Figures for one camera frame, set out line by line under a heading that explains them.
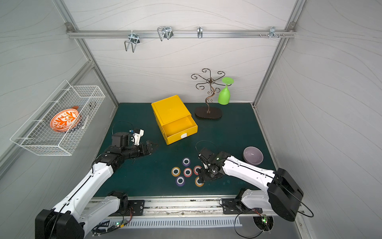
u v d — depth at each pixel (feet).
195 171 2.82
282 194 1.34
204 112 3.89
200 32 2.47
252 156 2.95
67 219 1.23
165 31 2.50
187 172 2.80
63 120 2.18
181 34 2.57
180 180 2.69
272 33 2.51
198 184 2.67
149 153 2.29
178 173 2.81
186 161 2.93
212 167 1.91
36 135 1.92
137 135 2.39
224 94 3.13
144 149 2.27
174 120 2.69
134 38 2.57
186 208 2.46
